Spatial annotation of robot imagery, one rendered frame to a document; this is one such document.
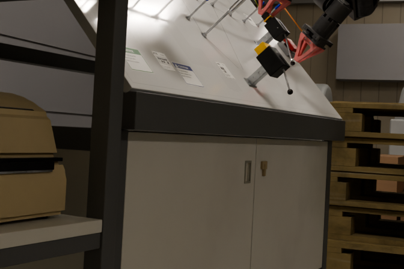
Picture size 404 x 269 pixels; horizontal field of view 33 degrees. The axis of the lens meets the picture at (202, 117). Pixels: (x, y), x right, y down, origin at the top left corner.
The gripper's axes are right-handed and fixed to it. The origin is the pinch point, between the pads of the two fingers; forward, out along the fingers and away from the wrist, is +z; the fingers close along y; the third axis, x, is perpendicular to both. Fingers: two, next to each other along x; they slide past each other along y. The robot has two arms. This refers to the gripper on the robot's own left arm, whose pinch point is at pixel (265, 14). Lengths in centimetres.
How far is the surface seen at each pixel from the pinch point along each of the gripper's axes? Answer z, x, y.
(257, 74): 15.1, 22.4, 28.9
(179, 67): 19, 24, 62
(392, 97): -1, -150, -587
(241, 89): 19.5, 24.8, 36.4
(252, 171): 36, 32, 27
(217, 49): 13.8, 12.4, 34.3
